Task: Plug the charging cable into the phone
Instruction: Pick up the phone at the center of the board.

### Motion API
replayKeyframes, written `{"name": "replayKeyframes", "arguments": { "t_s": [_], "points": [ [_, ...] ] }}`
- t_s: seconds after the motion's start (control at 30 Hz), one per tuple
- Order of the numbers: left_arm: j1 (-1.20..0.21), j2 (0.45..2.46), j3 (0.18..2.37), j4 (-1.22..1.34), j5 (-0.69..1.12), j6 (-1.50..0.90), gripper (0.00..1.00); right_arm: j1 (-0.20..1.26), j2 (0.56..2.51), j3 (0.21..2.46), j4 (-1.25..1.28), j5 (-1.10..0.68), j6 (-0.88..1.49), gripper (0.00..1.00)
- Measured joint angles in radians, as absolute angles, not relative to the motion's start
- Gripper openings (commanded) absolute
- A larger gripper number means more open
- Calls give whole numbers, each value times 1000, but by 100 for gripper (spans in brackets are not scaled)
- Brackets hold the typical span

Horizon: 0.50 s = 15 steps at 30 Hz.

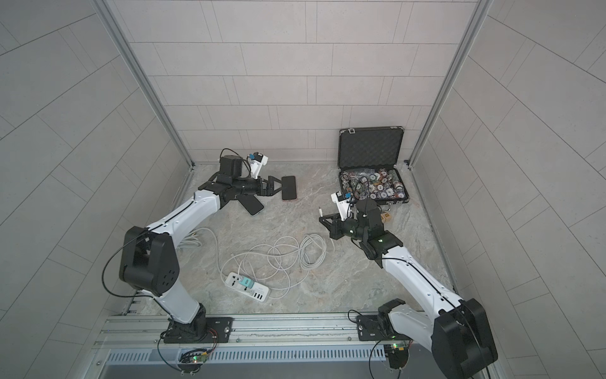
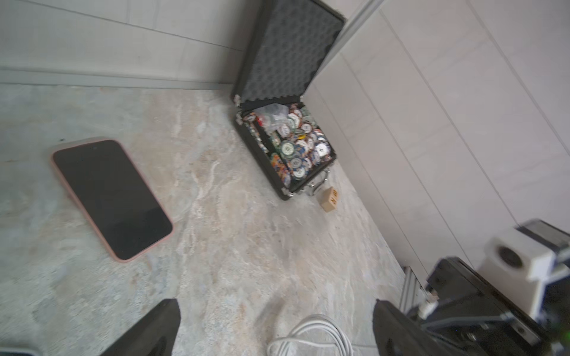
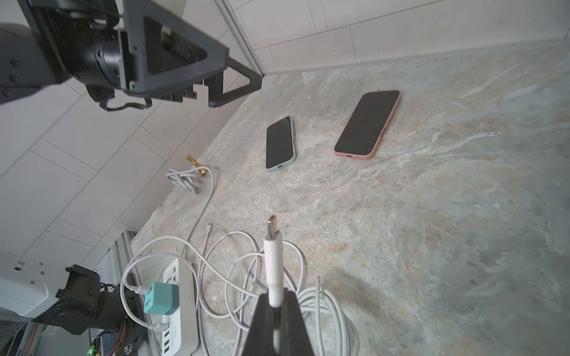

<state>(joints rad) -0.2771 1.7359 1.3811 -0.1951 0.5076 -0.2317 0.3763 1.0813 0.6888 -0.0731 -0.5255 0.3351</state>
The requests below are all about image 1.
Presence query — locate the black smartphone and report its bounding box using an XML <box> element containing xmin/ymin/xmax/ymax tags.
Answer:
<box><xmin>281</xmin><ymin>175</ymin><xmax>298</xmax><ymax>202</ymax></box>

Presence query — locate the white charging cable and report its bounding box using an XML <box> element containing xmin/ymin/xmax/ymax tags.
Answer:
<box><xmin>220</xmin><ymin>206</ymin><xmax>336</xmax><ymax>300</ymax></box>

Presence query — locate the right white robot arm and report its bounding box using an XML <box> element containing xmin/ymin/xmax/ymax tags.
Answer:
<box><xmin>319</xmin><ymin>193</ymin><xmax>498</xmax><ymax>378</ymax></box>

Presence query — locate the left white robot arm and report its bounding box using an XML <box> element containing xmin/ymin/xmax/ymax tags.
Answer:
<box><xmin>117</xmin><ymin>151</ymin><xmax>279</xmax><ymax>344</ymax></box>

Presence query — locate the black poker chip case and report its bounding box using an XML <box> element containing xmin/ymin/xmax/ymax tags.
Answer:
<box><xmin>337</xmin><ymin>126</ymin><xmax>410</xmax><ymax>205</ymax></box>

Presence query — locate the teal charger adapter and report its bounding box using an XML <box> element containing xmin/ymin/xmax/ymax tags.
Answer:
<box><xmin>238</xmin><ymin>276</ymin><xmax>255</xmax><ymax>288</ymax></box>

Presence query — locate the white power strip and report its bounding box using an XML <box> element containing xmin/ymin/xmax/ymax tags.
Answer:
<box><xmin>224</xmin><ymin>273</ymin><xmax>270</xmax><ymax>303</ymax></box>

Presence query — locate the right green circuit board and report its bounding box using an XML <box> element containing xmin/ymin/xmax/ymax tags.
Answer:
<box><xmin>383</xmin><ymin>344</ymin><xmax>410</xmax><ymax>370</ymax></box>

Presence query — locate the green circuit board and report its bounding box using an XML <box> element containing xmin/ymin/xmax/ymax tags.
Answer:
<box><xmin>383</xmin><ymin>344</ymin><xmax>410</xmax><ymax>370</ymax></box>
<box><xmin>178</xmin><ymin>348</ymin><xmax>209</xmax><ymax>375</ymax></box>

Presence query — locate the left green circuit board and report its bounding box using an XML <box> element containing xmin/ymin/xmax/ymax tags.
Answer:
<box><xmin>178</xmin><ymin>348</ymin><xmax>209</xmax><ymax>375</ymax></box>

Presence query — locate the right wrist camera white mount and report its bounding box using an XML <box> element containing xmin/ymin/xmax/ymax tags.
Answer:
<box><xmin>331</xmin><ymin>191</ymin><xmax>352</xmax><ymax>221</ymax></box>

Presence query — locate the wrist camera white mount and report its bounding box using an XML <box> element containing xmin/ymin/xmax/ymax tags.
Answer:
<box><xmin>248</xmin><ymin>152</ymin><xmax>268</xmax><ymax>179</ymax></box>
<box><xmin>331</xmin><ymin>191</ymin><xmax>352</xmax><ymax>221</ymax></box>

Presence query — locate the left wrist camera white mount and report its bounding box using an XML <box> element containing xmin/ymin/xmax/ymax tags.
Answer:
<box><xmin>248</xmin><ymin>152</ymin><xmax>268</xmax><ymax>179</ymax></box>

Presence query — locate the white power strip cord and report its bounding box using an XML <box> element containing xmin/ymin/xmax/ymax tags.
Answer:
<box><xmin>176</xmin><ymin>226</ymin><xmax>228</xmax><ymax>276</ymax></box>

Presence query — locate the aluminium mounting rail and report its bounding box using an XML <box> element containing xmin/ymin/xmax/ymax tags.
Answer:
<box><xmin>92</xmin><ymin>310</ymin><xmax>491</xmax><ymax>350</ymax></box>

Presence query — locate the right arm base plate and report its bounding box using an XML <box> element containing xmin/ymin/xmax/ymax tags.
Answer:
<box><xmin>355</xmin><ymin>314</ymin><xmax>411</xmax><ymax>342</ymax></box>

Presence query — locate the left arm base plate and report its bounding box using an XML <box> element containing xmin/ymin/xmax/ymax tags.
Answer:
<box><xmin>162</xmin><ymin>317</ymin><xmax>234</xmax><ymax>344</ymax></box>

